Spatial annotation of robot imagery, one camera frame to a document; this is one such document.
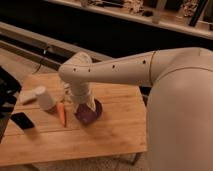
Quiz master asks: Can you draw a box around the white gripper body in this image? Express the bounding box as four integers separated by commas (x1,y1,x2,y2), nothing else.
70,83,96,109

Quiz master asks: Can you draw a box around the white ceramic cup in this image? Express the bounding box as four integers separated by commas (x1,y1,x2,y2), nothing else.
35,86,56,111

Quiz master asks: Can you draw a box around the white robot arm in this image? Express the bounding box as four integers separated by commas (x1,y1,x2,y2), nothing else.
59,47,213,171

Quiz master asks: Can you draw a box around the orange carrot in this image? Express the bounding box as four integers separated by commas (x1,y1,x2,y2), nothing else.
56,102,66,127

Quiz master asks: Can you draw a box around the wooden table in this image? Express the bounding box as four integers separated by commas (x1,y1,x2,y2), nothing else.
0,72,148,167

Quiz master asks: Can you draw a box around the long wooden bench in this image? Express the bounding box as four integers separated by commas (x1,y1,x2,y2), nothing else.
0,22,110,61

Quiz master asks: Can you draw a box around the black phone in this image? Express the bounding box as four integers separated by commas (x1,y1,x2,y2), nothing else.
11,112,34,130

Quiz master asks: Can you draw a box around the black chair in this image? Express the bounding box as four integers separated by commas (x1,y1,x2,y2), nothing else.
0,66,21,142

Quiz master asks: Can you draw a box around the wooden shelf with clutter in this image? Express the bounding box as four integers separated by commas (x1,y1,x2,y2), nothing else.
46,0,213,40

